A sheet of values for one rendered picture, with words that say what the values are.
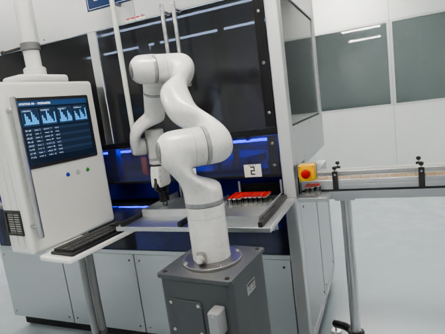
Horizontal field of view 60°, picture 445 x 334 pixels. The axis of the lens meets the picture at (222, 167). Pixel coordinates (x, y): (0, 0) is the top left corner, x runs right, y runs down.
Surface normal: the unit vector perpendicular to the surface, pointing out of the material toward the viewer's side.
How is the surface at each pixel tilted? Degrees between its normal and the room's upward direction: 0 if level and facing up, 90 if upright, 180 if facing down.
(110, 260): 90
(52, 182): 90
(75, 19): 90
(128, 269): 90
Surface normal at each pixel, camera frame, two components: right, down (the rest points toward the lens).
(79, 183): 0.87, -0.04
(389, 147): -0.38, 0.19
